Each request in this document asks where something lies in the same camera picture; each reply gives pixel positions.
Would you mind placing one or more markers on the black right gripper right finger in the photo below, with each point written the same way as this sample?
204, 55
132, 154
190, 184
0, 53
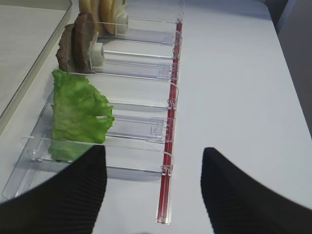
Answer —
238, 204

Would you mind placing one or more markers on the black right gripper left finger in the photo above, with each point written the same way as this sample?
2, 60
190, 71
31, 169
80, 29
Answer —
67, 203

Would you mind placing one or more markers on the lettuce leaf in rack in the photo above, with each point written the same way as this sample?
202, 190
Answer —
81, 116

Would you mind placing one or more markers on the front brown meat patty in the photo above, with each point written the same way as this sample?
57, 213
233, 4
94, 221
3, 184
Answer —
64, 53

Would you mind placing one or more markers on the brown meat patty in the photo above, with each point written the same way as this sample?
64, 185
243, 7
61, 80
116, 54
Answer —
64, 53
83, 33

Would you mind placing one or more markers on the rear brown meat patty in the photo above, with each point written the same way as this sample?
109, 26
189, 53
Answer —
83, 33

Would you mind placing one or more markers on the red rack strip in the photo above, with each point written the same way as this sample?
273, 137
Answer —
164, 212

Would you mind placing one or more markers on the clear right acrylic rack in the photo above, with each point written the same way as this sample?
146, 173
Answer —
132, 69

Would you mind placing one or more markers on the cream metal tray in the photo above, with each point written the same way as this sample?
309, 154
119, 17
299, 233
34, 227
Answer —
28, 31

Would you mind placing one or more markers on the right bun slice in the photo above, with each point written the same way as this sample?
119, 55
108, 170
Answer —
108, 10

